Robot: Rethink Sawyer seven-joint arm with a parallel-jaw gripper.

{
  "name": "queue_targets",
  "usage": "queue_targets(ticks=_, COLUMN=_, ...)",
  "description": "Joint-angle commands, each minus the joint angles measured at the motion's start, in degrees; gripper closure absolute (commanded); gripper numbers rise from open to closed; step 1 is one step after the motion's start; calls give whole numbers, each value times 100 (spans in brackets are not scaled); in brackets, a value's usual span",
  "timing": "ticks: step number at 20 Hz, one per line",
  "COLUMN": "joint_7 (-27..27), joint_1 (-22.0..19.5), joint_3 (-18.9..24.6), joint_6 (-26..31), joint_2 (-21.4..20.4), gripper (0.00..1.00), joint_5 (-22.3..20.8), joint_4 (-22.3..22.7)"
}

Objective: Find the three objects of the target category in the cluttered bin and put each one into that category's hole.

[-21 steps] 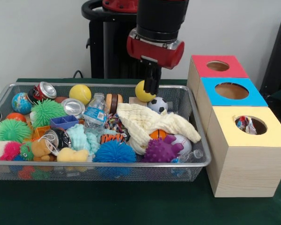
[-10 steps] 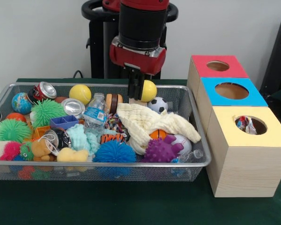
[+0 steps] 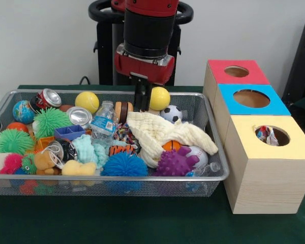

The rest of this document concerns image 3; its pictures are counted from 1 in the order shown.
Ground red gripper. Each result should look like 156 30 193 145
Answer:
114 43 175 113

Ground multicoloured patterned cloth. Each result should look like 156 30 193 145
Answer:
255 125 280 146

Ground clear mesh bin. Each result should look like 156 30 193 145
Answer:
0 88 230 198

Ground wooden box with three holes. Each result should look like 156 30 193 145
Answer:
202 59 305 215

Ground smooth yellow ball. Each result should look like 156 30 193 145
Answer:
149 86 171 111

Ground small soccer ball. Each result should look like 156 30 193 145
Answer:
160 105 183 125

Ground cream waffle cloth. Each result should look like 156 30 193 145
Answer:
127 111 219 169

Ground yellow tennis-seam ball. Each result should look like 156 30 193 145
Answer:
75 91 100 114

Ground silver drink can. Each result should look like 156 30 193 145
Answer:
66 106 94 130

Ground blue spiky ball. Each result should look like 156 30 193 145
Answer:
100 151 148 177

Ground purple spiky toy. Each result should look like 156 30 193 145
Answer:
152 146 200 178

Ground red drink can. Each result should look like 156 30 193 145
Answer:
29 88 63 114

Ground green spiky ball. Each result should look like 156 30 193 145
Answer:
0 128 36 156
33 107 74 140

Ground dark green tablecloth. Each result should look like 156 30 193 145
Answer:
0 84 305 244

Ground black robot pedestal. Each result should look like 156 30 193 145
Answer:
88 0 194 86

